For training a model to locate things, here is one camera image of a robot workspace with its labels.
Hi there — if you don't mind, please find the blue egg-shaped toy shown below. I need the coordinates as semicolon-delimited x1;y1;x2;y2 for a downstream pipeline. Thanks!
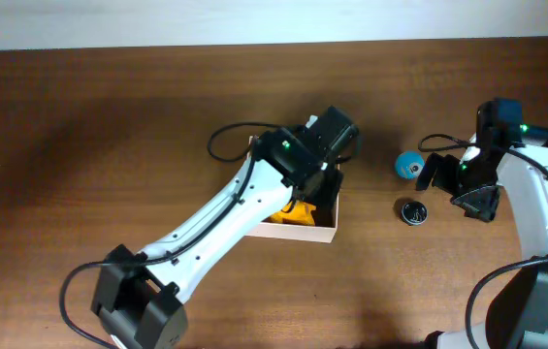
394;151;425;179

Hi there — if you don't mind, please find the black round wheel toy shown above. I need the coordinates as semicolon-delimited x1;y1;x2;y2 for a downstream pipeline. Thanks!
401;201;428;226

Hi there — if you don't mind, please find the yellow toy figure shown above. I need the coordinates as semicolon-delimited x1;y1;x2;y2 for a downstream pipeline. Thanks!
268;201;316;226

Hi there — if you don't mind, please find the white cardboard box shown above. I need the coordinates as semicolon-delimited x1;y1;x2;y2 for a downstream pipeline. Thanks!
240;133;342;243

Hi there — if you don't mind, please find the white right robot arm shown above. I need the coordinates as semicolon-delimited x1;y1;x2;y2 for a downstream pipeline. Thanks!
416;98;548;349

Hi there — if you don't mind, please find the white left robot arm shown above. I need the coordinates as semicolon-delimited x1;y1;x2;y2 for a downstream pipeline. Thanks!
91;107;359;348

